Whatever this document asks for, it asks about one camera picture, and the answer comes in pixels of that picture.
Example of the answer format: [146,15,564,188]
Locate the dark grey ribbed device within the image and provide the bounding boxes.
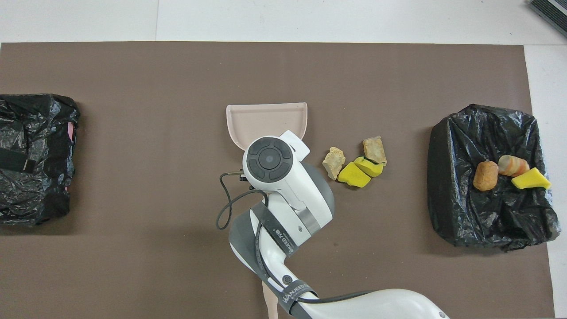
[528,0,567,38]

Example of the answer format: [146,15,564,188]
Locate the beige brush black bristles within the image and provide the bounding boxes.
[261,281,284,319]

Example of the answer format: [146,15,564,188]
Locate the beige plastic dustpan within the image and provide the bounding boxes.
[226,102,308,151]

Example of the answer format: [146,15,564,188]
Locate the brown table mat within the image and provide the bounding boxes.
[0,42,556,319]

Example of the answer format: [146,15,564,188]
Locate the beige orange foam lump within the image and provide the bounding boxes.
[498,155,530,178]

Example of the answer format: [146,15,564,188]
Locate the large yellow sponge piece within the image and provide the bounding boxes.
[337,162,372,188]

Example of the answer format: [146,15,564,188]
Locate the brown bread-like lump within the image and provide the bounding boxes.
[473,160,499,192]

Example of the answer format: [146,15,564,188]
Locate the black bagged bin pink patch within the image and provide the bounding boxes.
[0,93,81,227]

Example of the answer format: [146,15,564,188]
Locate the black bagged trash bin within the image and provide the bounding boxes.
[427,104,561,252]

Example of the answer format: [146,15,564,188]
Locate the small yellow green sponge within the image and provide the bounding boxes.
[511,167,552,191]

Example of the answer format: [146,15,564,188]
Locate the yellow sponge green backing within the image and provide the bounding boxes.
[353,156,384,178]

